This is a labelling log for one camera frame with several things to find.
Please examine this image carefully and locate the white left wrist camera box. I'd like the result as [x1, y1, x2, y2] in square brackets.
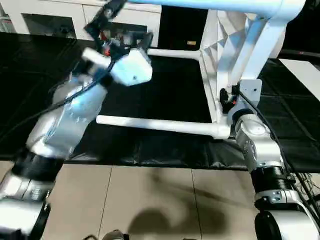
[81, 46, 154, 88]

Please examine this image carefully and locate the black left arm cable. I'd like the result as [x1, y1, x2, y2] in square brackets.
[41, 61, 116, 111]

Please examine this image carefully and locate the brown rounded robot part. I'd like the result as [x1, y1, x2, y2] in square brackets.
[99, 229, 131, 240]

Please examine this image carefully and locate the white flat board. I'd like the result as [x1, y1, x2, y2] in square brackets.
[278, 58, 320, 101]

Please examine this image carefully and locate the light grey cushion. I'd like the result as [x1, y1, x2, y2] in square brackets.
[268, 19, 288, 60]

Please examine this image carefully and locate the black cabinet with yellow label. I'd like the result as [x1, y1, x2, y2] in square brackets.
[158, 4, 209, 51]

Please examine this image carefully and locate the black floor cable tangle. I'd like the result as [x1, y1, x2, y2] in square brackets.
[296, 171, 320, 209]

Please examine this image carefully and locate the white sideboard with glass doors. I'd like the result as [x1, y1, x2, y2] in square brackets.
[0, 0, 163, 49]

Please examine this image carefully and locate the white plastic table top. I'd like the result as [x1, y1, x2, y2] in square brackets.
[199, 9, 289, 141]

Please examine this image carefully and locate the white plastic table leg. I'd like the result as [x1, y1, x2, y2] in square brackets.
[95, 114, 233, 141]
[128, 0, 308, 23]
[146, 47, 204, 61]

